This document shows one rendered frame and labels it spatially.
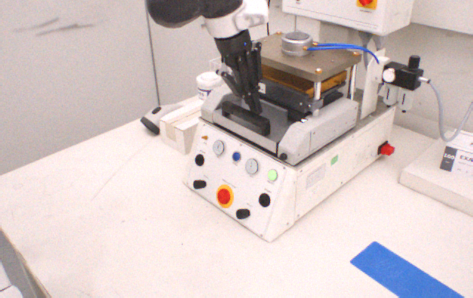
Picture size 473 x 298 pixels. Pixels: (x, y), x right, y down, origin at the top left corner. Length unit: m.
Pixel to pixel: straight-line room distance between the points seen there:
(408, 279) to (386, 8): 0.61
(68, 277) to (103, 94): 1.59
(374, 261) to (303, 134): 0.32
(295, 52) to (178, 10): 0.36
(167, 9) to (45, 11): 1.49
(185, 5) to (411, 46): 0.86
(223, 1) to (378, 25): 0.43
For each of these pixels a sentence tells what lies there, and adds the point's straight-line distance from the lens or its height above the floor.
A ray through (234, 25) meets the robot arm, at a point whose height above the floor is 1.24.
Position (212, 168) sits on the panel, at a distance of 1.11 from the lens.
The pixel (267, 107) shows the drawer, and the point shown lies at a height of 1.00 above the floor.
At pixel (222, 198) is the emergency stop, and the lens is 1.08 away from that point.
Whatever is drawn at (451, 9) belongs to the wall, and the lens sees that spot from 1.34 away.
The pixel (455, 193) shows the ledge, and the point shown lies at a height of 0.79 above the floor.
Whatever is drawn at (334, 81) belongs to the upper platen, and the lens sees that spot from 1.08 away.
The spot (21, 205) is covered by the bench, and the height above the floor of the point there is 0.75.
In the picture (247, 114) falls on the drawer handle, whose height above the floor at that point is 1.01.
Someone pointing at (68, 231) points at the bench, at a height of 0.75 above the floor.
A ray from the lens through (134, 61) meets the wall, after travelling 2.53.
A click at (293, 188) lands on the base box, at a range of 0.97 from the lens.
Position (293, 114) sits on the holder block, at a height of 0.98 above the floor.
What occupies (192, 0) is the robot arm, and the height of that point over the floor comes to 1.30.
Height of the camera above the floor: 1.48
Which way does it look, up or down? 32 degrees down
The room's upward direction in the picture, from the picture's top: 1 degrees counter-clockwise
